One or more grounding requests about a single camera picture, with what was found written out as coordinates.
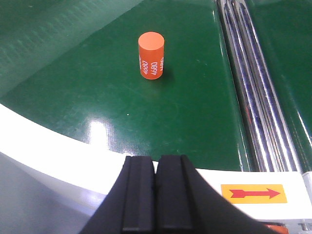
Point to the orange cylindrical capacitor 4680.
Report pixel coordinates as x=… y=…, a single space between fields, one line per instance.
x=151 y=55

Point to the steel conveyor seam rollers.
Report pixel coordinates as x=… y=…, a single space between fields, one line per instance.
x=269 y=46

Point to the yellow arrow warning label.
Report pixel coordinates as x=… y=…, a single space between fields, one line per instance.
x=254 y=193

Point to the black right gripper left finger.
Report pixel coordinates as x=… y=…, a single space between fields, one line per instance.
x=129 y=206

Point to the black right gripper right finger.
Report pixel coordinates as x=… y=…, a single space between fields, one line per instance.
x=187 y=204

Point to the round white conveyor table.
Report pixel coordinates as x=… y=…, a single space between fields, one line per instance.
x=73 y=102

